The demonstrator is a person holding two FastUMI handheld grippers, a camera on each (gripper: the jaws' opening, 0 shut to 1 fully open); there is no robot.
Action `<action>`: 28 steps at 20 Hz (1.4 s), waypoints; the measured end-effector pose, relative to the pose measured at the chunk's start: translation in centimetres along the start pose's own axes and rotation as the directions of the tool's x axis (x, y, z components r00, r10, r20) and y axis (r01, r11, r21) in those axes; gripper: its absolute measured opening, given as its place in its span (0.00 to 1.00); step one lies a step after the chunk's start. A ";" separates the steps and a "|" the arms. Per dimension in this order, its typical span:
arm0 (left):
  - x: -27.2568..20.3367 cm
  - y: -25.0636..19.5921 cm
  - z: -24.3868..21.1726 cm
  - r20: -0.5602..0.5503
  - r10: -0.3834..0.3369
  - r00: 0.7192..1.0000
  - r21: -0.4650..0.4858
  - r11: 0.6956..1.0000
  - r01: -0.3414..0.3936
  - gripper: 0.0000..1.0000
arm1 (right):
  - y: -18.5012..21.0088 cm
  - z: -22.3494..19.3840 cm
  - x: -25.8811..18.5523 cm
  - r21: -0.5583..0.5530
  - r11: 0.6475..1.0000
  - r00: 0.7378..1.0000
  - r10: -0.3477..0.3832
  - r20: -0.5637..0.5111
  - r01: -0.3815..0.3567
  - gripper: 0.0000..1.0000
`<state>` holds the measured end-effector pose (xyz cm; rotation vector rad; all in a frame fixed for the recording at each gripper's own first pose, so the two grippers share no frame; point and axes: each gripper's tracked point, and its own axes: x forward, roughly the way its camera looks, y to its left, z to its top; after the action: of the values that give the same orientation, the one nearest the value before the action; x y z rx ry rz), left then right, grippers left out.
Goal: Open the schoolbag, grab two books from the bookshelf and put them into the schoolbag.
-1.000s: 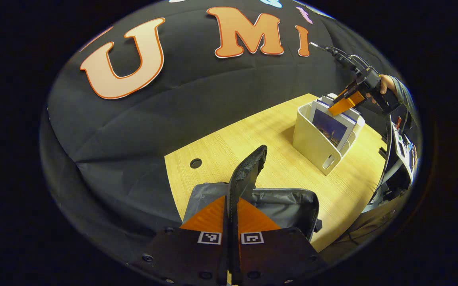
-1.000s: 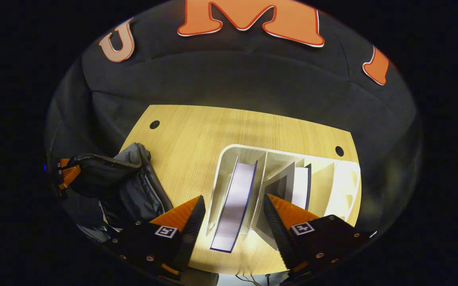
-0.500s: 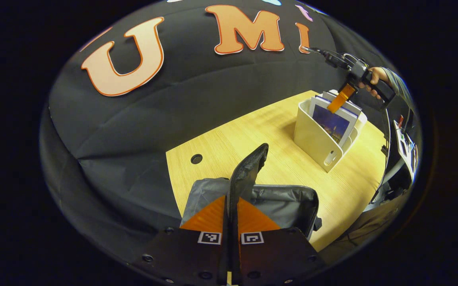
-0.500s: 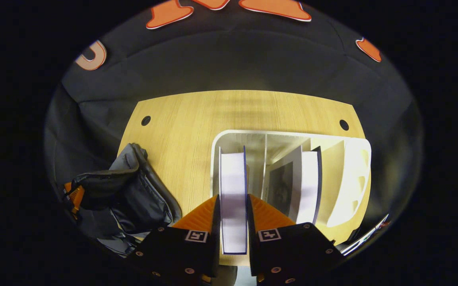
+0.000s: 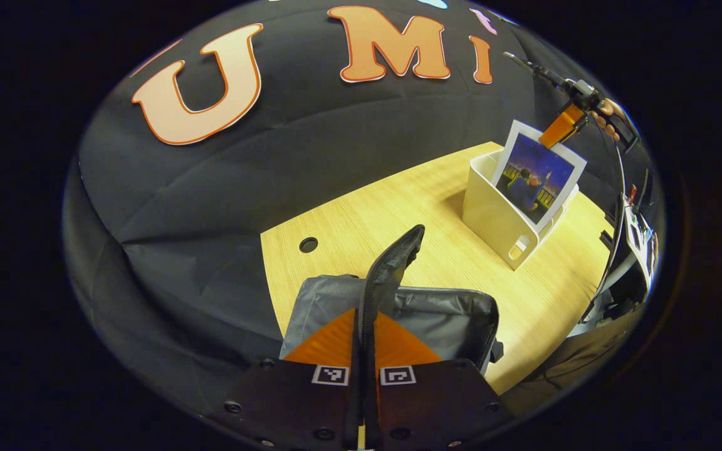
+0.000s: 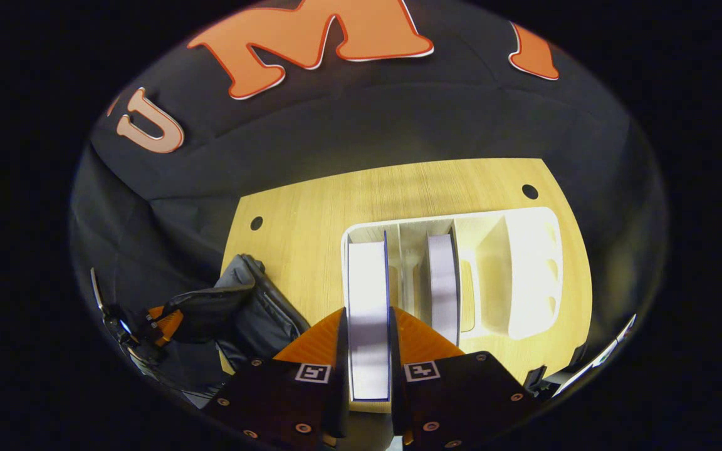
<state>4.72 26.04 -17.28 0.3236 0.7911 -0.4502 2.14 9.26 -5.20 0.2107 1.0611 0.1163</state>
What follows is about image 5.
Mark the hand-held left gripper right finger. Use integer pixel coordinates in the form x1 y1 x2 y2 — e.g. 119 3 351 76
367 310 513 451

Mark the background clutter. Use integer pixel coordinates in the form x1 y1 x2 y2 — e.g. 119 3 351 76
596 185 659 326

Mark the white bookshelf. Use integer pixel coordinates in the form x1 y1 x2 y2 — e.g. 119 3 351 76
461 150 581 271

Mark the black cable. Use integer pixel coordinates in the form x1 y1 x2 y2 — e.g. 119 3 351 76
577 135 628 326

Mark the grey schoolbag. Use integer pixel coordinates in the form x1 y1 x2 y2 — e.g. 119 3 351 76
280 224 505 439

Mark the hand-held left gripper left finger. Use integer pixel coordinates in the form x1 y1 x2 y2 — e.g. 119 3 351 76
207 307 363 451

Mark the blue picture cover book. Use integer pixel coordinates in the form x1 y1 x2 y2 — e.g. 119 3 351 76
491 120 587 234

